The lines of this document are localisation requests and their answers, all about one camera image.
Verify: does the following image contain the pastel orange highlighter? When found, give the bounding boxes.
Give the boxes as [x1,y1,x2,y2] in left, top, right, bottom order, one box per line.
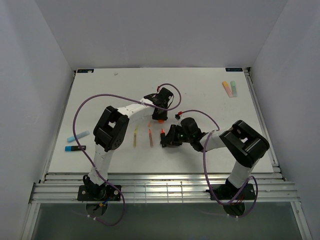
[222,81,233,98]

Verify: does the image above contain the aluminium frame rails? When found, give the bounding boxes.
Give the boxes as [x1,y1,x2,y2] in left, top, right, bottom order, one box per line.
[29,172,300,204]

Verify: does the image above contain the thin orange highlighter pen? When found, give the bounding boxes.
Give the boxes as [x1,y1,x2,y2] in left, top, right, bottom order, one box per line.
[148,128,154,148]

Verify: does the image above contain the left blue corner label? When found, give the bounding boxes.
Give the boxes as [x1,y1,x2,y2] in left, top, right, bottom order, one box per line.
[76,68,94,74]

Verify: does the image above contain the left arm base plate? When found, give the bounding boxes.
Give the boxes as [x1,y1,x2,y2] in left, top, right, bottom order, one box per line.
[76,185,122,202]

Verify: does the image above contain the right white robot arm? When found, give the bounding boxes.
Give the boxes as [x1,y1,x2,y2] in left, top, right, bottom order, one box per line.
[160,117,270,194]

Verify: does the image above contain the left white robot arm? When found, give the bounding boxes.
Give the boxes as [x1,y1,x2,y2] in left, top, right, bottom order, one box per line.
[87,88,174,186]

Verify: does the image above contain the pastel green highlighter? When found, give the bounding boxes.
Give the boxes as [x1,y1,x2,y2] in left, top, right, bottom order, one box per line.
[230,80,238,98]

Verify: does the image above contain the black orange-capped highlighter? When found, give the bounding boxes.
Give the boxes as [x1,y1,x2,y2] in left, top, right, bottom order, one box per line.
[160,128,166,141]

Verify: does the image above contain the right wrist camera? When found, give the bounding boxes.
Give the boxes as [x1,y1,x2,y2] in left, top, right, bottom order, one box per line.
[175,111,183,125]

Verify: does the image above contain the thin yellow highlighter pen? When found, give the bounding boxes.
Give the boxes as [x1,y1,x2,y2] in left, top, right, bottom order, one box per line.
[133,128,138,148]

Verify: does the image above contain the black blue-capped highlighter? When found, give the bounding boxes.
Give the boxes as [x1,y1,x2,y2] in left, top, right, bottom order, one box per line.
[64,145,87,152]

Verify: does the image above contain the pastel blue highlighter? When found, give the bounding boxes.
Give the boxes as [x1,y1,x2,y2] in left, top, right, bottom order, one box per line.
[67,130,90,143]

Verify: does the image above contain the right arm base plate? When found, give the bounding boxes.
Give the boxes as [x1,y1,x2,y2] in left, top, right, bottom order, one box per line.
[211,183,256,201]

